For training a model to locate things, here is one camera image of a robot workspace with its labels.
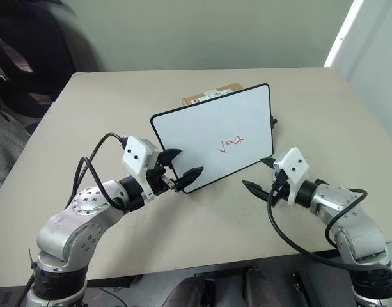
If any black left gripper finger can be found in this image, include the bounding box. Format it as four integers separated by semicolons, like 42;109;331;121
175;166;205;194
157;148;183;166

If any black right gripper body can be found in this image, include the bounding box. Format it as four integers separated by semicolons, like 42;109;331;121
268;168;291;201

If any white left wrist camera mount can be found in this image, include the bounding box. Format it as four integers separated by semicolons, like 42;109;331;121
122;135;161;201

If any white door panel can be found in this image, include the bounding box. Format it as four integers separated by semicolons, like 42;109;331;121
323;0;392;108

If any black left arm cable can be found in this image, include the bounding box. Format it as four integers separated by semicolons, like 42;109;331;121
74;132;128;212

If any black-framed whiteboard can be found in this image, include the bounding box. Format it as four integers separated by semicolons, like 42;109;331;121
150;83;275;194

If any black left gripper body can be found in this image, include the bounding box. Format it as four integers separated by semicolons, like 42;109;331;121
146;160;178;196

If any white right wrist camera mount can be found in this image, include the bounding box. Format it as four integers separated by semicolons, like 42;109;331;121
272;146;311;205

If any black metal bracket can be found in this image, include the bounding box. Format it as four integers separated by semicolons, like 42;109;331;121
292;270;315;307

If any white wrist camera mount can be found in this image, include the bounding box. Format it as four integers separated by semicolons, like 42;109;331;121
272;146;311;205
122;135;161;201

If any dark office chair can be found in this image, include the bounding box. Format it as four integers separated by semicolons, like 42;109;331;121
0;0;104;120

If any brown cardboard box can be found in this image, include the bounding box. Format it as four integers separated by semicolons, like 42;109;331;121
181;82;244;108

